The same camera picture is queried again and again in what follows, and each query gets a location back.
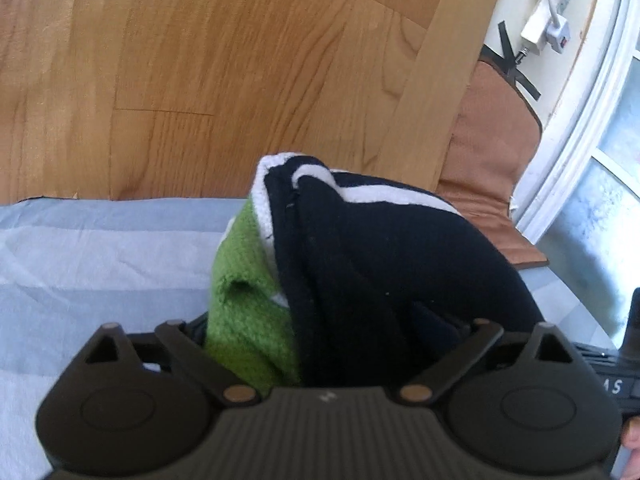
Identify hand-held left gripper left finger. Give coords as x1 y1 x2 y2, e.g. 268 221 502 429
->
82 312 262 409

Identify white plug adapter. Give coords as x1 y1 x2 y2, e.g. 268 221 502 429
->
519 0 576 57

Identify wood pattern wall sheet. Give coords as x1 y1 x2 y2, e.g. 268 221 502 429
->
0 0 512 203

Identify white window frame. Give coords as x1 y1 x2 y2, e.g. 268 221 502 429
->
514 0 640 247

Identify blue white striped tablecloth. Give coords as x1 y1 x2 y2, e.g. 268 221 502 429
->
0 197 626 480

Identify green navy striped knit garment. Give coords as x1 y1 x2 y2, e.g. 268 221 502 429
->
202 152 547 390

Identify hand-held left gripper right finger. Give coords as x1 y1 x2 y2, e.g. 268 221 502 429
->
397 310 576 407

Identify crossed black tape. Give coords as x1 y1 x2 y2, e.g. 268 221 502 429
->
497 19 544 102

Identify brown seat cushion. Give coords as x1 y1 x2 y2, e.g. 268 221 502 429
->
436 46 551 270

